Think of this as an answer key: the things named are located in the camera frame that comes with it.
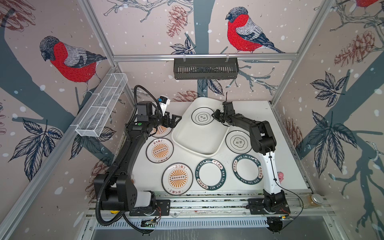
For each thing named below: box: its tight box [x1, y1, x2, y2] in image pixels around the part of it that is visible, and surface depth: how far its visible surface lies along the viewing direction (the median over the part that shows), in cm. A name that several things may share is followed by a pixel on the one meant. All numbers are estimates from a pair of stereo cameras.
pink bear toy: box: [277, 172, 284, 184], surface depth 83 cm
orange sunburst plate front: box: [161, 162, 194, 196], surface depth 84 cm
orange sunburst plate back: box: [150, 125, 172, 138], surface depth 105 cm
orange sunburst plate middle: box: [145, 137, 174, 164], surface depth 97 cm
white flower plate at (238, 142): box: [225, 130, 252, 154], surface depth 100 cm
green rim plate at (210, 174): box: [195, 158, 227, 191], surface depth 86 cm
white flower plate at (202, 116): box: [191, 107, 214, 126], surface depth 113 cm
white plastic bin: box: [171, 97, 230, 157], surface depth 107 cm
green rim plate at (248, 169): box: [232, 154, 264, 185], surface depth 88 cm
